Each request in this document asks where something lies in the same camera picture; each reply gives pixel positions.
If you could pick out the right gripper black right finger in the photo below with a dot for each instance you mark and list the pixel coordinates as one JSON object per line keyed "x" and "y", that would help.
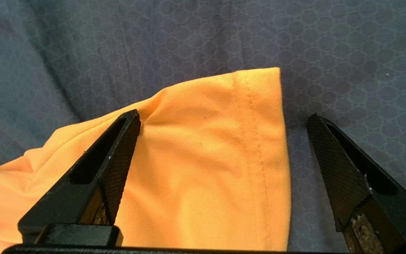
{"x": 368, "y": 197}

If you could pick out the bed with blue sheet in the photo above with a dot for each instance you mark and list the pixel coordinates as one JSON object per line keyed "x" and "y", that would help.
{"x": 206, "y": 35}

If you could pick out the yellow polo shirt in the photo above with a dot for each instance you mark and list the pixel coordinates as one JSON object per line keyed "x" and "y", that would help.
{"x": 206, "y": 158}

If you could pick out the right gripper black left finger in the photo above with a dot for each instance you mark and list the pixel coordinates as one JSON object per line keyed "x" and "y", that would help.
{"x": 86, "y": 190}

